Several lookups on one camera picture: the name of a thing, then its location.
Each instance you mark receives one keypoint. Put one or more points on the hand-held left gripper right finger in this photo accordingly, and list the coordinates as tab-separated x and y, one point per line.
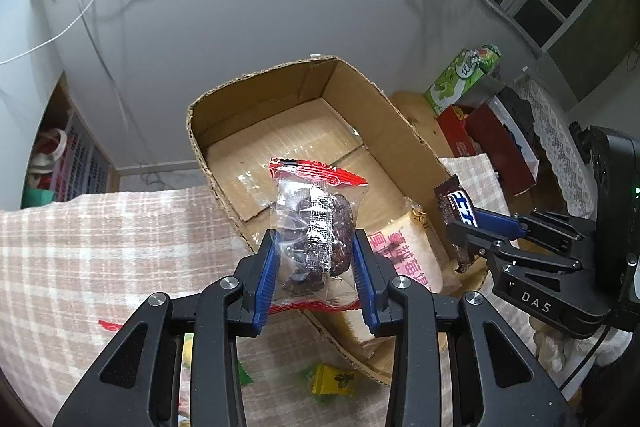
365	282

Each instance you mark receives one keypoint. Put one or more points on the green snack packet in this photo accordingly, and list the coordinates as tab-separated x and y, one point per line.
245	374

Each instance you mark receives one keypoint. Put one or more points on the white lace cloth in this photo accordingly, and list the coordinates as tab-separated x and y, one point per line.
555	147

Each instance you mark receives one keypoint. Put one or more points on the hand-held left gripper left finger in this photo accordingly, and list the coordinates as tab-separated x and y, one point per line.
262	279

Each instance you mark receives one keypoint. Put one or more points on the red white bag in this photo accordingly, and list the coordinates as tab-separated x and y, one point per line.
47	147

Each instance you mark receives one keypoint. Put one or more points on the pink print bread packet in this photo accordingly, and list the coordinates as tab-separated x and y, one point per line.
405	247

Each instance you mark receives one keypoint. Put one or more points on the green carton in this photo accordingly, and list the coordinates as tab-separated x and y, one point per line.
457	79

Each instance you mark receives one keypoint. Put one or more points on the dark red box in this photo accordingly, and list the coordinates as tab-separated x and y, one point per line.
500	147

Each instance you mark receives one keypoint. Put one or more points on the lavender plastic crate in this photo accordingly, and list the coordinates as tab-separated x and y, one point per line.
82	162

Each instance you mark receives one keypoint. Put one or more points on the orange red box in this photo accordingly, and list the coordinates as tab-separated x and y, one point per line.
452	132

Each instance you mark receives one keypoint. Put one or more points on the brown cardboard box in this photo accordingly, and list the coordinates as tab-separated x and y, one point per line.
280	142

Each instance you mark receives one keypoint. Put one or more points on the brown chocolate bar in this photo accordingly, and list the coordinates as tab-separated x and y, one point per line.
452	202

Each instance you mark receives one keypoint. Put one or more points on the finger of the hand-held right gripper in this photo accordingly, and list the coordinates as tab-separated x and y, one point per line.
475	239
500	221

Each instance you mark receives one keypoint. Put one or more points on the pink plaid cloth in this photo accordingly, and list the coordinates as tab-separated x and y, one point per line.
100	247

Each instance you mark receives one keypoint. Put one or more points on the yellow snack packet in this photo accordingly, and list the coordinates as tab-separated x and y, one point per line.
330	379

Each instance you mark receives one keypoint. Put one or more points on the clear red-edged brown cake packet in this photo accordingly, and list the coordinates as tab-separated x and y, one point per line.
310	217

